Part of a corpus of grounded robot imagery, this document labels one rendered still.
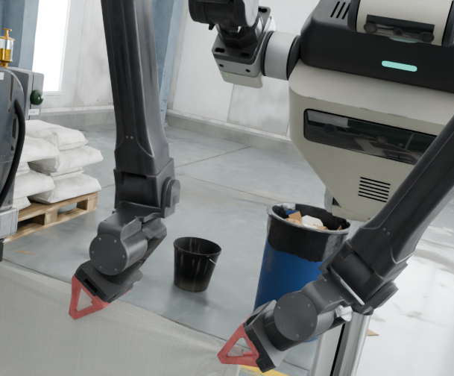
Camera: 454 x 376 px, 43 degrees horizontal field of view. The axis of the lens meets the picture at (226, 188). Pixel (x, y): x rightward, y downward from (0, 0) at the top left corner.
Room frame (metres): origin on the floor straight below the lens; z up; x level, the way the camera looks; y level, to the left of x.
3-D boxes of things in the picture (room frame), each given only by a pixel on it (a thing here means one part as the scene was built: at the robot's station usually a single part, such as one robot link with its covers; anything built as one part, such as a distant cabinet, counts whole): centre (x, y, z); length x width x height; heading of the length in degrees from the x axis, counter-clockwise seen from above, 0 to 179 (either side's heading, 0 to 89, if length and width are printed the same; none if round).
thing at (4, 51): (1.05, 0.43, 1.37); 0.03 x 0.02 x 0.03; 71
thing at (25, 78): (1.11, 0.42, 1.28); 0.08 x 0.05 x 0.09; 71
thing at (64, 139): (4.32, 1.48, 0.56); 0.67 x 0.43 x 0.15; 71
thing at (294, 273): (3.03, -0.47, 0.32); 0.51 x 0.48 x 0.65; 161
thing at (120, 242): (0.76, 0.12, 1.19); 0.11 x 0.09 x 0.12; 163
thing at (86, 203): (4.01, 1.57, 0.07); 1.20 x 0.82 x 0.14; 163
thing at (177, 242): (3.33, 0.11, 0.13); 0.30 x 0.30 x 0.26
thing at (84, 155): (4.23, 1.28, 0.44); 0.68 x 0.44 x 0.15; 161
